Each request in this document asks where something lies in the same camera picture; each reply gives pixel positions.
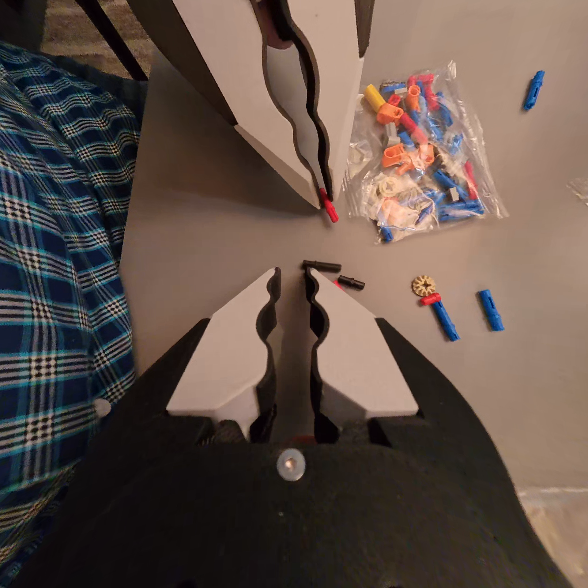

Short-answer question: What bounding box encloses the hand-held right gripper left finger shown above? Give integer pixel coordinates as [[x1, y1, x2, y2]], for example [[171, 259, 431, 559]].
[[165, 267, 282, 444]]

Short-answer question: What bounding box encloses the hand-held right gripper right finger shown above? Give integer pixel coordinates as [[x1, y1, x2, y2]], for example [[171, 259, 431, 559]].
[[304, 268, 420, 444]]

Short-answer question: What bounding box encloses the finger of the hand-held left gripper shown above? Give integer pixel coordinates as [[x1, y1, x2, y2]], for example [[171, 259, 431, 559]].
[[171, 0, 328, 209], [271, 0, 366, 203]]

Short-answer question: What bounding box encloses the blue lego pin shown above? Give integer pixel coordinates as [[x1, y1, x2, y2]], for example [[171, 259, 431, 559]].
[[523, 70, 546, 112], [431, 300, 461, 342], [477, 289, 505, 332]]

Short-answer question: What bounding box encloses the clear bag of lego pieces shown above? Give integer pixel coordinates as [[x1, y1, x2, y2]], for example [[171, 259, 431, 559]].
[[342, 60, 510, 244]]

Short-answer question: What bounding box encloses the black furniture leg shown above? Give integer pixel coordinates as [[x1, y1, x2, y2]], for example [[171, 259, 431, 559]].
[[76, 0, 150, 82]]

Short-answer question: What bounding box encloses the blue plaid clothing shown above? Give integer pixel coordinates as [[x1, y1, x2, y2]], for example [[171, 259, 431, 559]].
[[0, 40, 143, 579]]

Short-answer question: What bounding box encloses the clear empty plastic bag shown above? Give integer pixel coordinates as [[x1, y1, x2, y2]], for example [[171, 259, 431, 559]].
[[515, 486, 588, 588]]

